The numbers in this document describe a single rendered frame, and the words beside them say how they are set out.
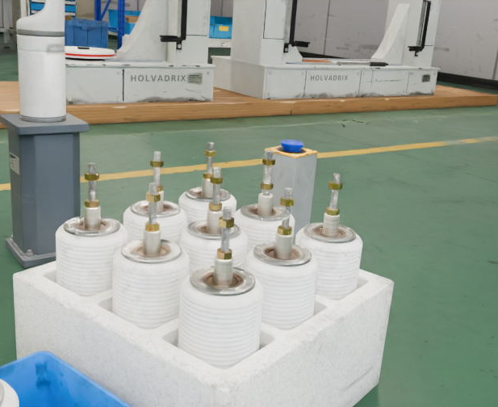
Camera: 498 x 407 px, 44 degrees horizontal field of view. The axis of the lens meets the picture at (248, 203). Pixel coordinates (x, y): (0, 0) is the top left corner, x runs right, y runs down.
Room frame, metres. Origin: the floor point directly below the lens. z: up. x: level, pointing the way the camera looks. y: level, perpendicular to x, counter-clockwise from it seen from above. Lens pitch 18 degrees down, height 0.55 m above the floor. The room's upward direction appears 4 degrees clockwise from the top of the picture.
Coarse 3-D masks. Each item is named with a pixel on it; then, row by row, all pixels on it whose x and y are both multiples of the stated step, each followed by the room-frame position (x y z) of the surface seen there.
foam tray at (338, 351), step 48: (48, 288) 0.73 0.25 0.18; (384, 288) 0.81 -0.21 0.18; (48, 336) 0.72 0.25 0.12; (96, 336) 0.65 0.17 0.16; (144, 336) 0.63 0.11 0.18; (288, 336) 0.65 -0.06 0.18; (336, 336) 0.71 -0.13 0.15; (384, 336) 0.83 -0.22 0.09; (144, 384) 0.60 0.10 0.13; (192, 384) 0.56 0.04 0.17; (240, 384) 0.55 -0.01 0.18; (288, 384) 0.62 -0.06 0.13; (336, 384) 0.72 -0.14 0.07
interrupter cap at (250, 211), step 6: (252, 204) 0.92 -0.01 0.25; (246, 210) 0.90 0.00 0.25; (252, 210) 0.90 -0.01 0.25; (276, 210) 0.91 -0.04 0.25; (282, 210) 0.91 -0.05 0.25; (246, 216) 0.87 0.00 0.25; (252, 216) 0.87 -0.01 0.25; (258, 216) 0.87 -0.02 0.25; (264, 216) 0.87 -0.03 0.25; (270, 216) 0.87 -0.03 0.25; (276, 216) 0.88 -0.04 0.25
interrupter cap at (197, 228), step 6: (192, 222) 0.82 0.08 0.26; (198, 222) 0.82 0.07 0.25; (204, 222) 0.82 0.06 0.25; (192, 228) 0.80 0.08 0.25; (198, 228) 0.80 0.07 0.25; (204, 228) 0.81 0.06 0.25; (234, 228) 0.81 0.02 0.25; (240, 228) 0.81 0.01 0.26; (192, 234) 0.78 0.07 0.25; (198, 234) 0.77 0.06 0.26; (204, 234) 0.78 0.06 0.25; (210, 234) 0.78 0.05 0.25; (216, 234) 0.78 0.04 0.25; (234, 234) 0.78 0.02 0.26; (216, 240) 0.77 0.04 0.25
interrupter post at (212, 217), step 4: (208, 212) 0.80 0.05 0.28; (212, 212) 0.79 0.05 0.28; (216, 212) 0.79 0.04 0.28; (220, 212) 0.80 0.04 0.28; (208, 216) 0.80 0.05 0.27; (212, 216) 0.79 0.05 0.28; (216, 216) 0.79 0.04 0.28; (208, 220) 0.80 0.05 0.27; (212, 220) 0.79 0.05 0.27; (216, 220) 0.79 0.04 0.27; (208, 224) 0.80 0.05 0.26; (212, 224) 0.79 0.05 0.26; (216, 224) 0.79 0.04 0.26; (208, 228) 0.80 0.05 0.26; (212, 228) 0.79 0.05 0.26; (216, 228) 0.79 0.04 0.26; (220, 228) 0.80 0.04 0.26; (208, 232) 0.79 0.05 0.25; (212, 232) 0.79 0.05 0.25; (216, 232) 0.79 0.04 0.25; (220, 232) 0.80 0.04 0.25
